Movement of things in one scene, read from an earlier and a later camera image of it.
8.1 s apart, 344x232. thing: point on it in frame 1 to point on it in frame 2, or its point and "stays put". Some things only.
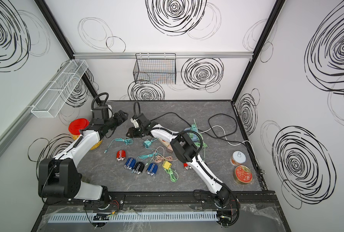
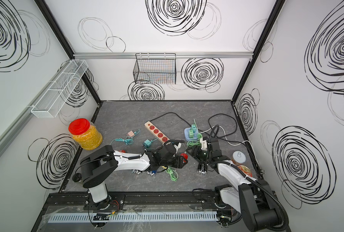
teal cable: x=127 y=140 stays put
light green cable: x=174 y=175 stays put
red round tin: x=243 y=174 stays put
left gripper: x=121 y=112 to x=179 y=162
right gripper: x=133 y=131 to x=195 y=152
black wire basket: x=155 y=68 stays put
